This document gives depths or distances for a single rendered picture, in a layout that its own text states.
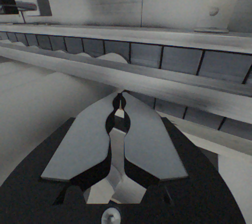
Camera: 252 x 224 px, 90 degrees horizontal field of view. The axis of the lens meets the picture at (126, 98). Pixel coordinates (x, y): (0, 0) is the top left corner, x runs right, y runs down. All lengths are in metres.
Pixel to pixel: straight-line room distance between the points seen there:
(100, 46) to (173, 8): 0.10
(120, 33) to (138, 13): 0.05
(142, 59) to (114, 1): 0.11
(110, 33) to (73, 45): 0.07
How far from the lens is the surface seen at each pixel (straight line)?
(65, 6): 0.30
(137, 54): 0.16
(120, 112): 0.16
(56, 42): 0.26
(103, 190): 0.35
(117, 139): 0.27
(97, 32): 0.19
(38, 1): 0.24
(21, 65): 0.20
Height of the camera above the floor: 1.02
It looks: 47 degrees down
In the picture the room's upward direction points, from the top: 133 degrees counter-clockwise
